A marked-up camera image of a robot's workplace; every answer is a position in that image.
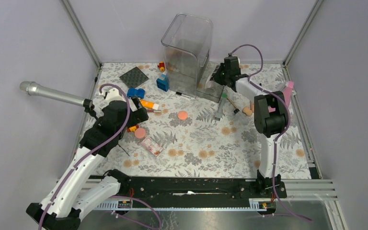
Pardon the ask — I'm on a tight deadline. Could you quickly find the white eyelash card packet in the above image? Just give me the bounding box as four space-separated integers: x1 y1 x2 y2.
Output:
204 69 217 89

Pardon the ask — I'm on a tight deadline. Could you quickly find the clear pink nail box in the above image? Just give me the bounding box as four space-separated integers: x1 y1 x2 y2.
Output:
140 137 164 157

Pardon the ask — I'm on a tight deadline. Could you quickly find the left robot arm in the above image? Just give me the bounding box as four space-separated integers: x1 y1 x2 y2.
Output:
26 84 149 230

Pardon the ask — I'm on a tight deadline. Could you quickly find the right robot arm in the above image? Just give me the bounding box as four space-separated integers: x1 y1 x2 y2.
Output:
211 55 290 198

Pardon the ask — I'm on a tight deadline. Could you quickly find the beige makeup sponge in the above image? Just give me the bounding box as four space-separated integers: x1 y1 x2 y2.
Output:
242 106 253 116

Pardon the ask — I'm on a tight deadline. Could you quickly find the yellow red toy block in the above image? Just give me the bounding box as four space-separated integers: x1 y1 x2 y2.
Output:
126 125 139 132

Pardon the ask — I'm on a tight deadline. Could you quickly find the blue toy car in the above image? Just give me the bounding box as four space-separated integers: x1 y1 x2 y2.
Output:
126 88 145 99

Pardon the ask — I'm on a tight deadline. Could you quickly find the pink round sponge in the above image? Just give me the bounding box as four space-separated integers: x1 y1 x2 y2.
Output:
134 127 147 139

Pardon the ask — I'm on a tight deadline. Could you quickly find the orange cream tube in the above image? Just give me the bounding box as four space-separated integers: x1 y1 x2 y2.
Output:
140 99 159 110

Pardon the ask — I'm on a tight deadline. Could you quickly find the dark grey building plate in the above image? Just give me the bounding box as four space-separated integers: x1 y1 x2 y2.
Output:
120 67 149 89

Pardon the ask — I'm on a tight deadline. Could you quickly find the grey square tube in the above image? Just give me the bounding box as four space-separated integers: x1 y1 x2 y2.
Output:
214 93 228 121

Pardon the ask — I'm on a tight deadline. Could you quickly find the clear acrylic organizer box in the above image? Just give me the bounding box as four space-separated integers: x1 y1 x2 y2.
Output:
161 13 223 103

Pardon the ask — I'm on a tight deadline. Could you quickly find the blue toy block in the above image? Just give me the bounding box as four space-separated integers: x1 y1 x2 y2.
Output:
156 74 169 92

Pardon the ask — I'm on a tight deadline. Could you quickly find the orange round sponge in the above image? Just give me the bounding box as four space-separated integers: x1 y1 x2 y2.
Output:
177 111 188 120

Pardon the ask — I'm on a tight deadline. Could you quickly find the pink stand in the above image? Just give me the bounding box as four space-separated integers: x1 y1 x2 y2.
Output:
274 81 294 107

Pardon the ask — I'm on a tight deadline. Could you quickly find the red yellow toy piece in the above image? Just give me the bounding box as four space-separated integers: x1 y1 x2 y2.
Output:
157 61 166 72

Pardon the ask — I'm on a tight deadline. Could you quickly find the silver microphone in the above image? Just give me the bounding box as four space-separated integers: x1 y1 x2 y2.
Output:
19 81 94 110

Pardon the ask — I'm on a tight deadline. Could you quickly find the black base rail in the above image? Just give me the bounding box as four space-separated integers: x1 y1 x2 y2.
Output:
116 176 287 209

